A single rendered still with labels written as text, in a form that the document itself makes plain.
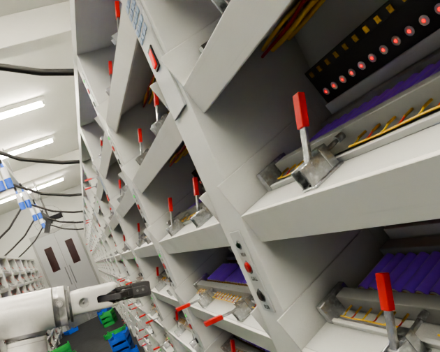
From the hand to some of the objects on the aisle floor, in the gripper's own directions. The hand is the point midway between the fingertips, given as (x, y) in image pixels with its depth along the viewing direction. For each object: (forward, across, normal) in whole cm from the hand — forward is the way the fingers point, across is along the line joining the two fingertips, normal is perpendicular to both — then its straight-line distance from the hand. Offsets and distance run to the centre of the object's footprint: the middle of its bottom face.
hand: (140, 289), depth 99 cm
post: (+47, -25, -95) cm, 109 cm away
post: (+45, +45, -95) cm, 115 cm away
